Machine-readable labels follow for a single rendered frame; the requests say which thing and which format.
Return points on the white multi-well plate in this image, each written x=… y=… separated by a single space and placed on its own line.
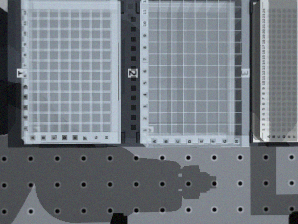
x=275 y=71

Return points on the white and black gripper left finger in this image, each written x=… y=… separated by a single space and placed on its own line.
x=118 y=218

